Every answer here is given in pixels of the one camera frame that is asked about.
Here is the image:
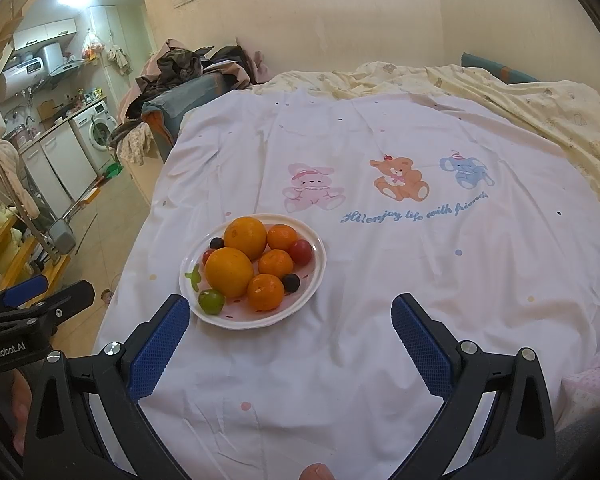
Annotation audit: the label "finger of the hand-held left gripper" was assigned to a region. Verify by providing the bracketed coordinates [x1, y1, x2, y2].
[0, 274, 49, 312]
[0, 280, 96, 341]

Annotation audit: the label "person's bare knee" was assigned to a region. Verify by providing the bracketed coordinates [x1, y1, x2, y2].
[300, 462, 337, 480]

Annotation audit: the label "tall white cabinet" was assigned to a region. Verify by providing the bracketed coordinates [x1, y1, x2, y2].
[87, 5, 126, 61]

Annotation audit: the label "pile of dark clothes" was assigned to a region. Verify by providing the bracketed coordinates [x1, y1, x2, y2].
[109, 37, 271, 148]

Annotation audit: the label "white printed bedsheet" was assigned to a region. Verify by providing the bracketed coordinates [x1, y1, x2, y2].
[94, 87, 600, 480]

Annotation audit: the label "floral lace cloth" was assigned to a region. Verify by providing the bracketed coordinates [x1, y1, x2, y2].
[117, 124, 156, 167]

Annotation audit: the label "pale yellow printed quilt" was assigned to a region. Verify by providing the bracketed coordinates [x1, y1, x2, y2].
[252, 61, 600, 221]

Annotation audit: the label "pink hanging garment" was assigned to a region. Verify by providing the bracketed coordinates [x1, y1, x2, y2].
[0, 127, 41, 221]

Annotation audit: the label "pink patterned cloth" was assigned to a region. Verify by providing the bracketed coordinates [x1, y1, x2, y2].
[560, 340, 600, 421]

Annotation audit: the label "green tomato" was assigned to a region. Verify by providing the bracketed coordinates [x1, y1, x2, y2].
[198, 289, 226, 316]

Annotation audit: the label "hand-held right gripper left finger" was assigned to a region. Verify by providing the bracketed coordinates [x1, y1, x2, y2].
[20, 294, 191, 480]

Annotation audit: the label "hanging plastic bag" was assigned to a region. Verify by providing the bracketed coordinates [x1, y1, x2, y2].
[81, 30, 105, 59]

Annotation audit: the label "white base cabinets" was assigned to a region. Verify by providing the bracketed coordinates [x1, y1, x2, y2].
[20, 121, 98, 203]

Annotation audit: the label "white washing machine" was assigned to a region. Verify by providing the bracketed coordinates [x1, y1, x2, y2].
[70, 100, 120, 173]

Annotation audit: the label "white wall cabinet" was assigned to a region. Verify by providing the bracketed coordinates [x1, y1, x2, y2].
[12, 18, 78, 51]

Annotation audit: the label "grey mop with metal handle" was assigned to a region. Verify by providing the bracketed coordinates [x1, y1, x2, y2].
[40, 160, 121, 256]

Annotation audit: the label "silver range hood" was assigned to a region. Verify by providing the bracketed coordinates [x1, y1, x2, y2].
[40, 41, 86, 77]

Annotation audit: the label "person's grey trousers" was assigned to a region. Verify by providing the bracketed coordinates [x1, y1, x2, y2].
[555, 405, 600, 480]

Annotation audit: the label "white water heater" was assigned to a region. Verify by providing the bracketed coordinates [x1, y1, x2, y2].
[0, 56, 46, 101]

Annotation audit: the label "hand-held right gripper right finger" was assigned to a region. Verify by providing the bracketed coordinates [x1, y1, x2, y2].
[390, 293, 573, 480]

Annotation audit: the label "pink strawberry pattern plate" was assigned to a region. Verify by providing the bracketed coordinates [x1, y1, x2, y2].
[179, 214, 327, 331]

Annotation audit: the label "hanging beige towel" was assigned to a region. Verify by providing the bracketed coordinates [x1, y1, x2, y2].
[106, 46, 131, 76]

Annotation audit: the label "small mandarin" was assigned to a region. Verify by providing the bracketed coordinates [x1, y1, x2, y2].
[246, 273, 286, 312]
[258, 249, 295, 279]
[266, 224, 300, 252]

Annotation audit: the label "teal pillow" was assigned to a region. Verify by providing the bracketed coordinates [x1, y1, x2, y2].
[461, 51, 541, 83]

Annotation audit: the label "person's left hand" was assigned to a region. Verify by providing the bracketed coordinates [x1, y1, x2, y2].
[0, 371, 34, 456]

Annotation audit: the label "large orange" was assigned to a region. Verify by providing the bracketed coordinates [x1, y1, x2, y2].
[223, 216, 268, 261]
[204, 249, 255, 298]

